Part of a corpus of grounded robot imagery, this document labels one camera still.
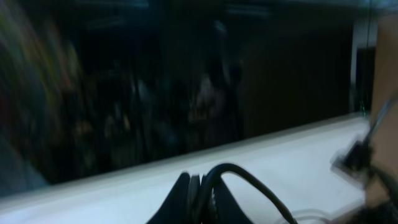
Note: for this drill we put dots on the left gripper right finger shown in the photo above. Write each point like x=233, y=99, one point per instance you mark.
x=222, y=207

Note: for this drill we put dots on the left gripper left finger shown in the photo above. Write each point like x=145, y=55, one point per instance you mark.
x=177, y=208

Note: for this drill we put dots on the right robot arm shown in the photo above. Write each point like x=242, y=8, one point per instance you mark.
x=371, y=163

